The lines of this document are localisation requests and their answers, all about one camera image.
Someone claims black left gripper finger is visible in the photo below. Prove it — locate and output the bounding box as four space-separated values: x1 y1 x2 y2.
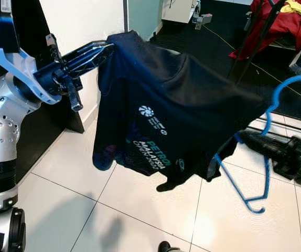
69 48 114 78
61 42 113 68

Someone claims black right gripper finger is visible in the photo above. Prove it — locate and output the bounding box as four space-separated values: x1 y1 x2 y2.
238 130 280 150
241 140 278 164

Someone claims blue clothes hanger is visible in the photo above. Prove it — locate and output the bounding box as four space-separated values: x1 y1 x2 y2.
213 75 301 214

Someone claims black printed jersey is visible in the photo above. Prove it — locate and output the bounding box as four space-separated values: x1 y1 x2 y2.
92 30 269 192

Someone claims teal glass door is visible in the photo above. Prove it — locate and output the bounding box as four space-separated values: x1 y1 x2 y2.
124 0 164 40

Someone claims red shirt with yellow print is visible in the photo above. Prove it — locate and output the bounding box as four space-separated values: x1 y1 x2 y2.
229 0 301 59

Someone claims white cabinet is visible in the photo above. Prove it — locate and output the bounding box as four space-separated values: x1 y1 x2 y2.
161 0 201 24

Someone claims black metal clothes rack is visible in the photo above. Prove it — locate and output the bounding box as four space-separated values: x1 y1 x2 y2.
227 0 301 137

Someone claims black floor mat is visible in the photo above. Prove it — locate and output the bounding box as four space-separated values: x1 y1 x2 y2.
153 0 301 121

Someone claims small grey device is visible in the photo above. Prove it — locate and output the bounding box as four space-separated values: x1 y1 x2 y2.
192 13 214 29

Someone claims white blue left wrist camera mount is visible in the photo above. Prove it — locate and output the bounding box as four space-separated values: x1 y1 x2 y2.
0 0 62 106

